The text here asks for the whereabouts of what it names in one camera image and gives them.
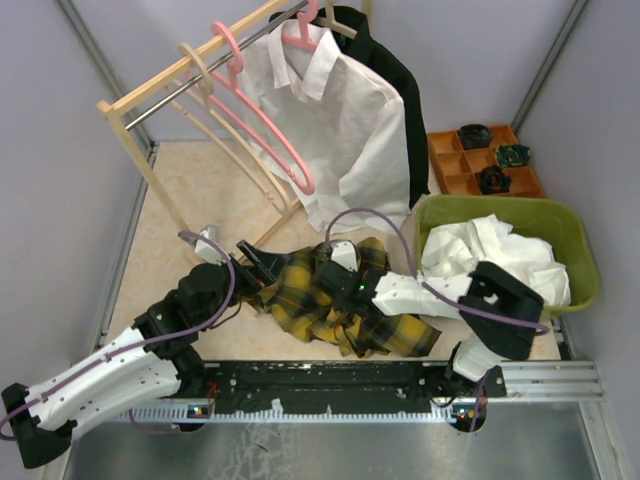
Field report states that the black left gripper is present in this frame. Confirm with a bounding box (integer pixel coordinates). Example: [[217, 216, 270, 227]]
[[201, 240, 290, 329]]

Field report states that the yellow black plaid shirt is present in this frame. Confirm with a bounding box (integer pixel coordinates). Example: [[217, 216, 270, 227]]
[[243, 244, 441, 358]]

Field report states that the beige wooden hanger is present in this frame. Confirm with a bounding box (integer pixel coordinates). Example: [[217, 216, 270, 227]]
[[167, 42, 295, 220]]

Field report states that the pink plastic hanger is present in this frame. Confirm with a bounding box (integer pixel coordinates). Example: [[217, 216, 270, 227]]
[[179, 21, 316, 195]]

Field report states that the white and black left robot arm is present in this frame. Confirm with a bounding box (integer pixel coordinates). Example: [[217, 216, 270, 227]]
[[1, 231, 289, 469]]

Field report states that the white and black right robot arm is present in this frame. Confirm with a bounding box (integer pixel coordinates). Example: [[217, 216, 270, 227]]
[[315, 260, 544, 396]]

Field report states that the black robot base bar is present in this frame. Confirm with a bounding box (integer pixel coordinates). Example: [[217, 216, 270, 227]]
[[170, 361, 507, 432]]

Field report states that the white collared shirt on rack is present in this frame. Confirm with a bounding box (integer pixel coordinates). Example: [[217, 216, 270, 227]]
[[238, 20, 410, 232]]

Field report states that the pink hanger on rack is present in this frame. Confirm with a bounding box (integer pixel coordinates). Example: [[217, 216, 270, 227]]
[[281, 0, 319, 52]]

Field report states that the beige hanger under black garment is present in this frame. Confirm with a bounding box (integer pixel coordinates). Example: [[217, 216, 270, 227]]
[[314, 1, 357, 39]]

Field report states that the orange compartment tray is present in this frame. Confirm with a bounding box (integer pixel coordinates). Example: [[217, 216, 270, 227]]
[[428, 125, 546, 198]]

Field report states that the dark rolled sock middle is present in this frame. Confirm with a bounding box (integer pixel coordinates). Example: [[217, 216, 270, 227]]
[[476, 165, 511, 195]]

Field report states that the dark rolled sock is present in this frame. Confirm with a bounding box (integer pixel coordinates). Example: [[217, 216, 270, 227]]
[[476, 165, 511, 195], [457, 124, 493, 150]]

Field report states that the dark rolled sock top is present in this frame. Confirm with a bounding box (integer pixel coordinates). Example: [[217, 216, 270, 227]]
[[457, 124, 493, 150]]

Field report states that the green patterned rolled sock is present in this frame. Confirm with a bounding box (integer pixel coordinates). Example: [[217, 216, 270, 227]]
[[494, 144, 531, 169]]

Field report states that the wooden clothes rack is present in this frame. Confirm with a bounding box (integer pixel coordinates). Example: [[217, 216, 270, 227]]
[[97, 1, 327, 230]]

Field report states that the green plastic laundry basket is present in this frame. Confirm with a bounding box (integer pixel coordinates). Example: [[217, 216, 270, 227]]
[[413, 195, 600, 316]]

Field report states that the black garment on rack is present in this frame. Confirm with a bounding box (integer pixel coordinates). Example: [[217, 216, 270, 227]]
[[269, 5, 432, 209]]

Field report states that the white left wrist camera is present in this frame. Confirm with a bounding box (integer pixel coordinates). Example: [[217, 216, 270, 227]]
[[194, 225, 224, 265]]

